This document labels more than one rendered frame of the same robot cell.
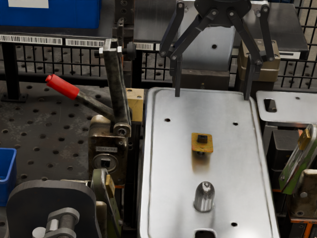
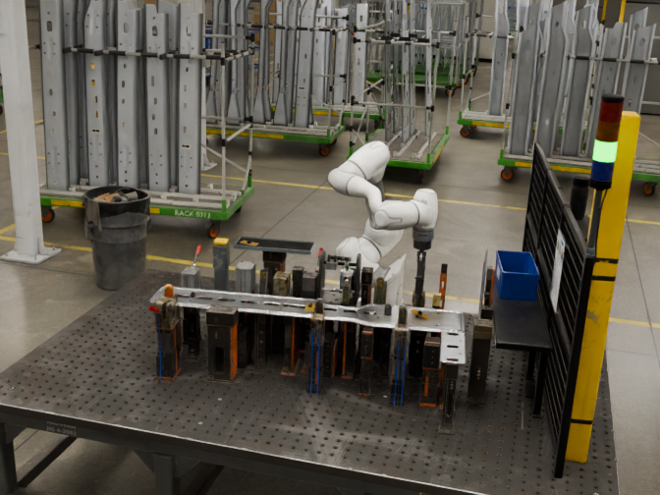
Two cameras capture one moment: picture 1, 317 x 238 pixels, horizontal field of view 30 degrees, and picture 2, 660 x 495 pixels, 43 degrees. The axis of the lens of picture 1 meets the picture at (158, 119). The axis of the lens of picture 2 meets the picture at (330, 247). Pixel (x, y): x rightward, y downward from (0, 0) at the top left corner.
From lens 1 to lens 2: 3.62 m
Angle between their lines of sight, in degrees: 85
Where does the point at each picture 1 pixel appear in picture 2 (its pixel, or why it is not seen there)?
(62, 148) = not seen: hidden behind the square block
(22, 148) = not seen: hidden behind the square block
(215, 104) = (451, 323)
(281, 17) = (531, 341)
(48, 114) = (511, 353)
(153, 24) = (509, 309)
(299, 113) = (447, 339)
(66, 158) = not seen: hidden behind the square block
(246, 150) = (418, 324)
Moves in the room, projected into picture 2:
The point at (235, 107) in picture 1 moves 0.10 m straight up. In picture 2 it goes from (449, 326) to (451, 304)
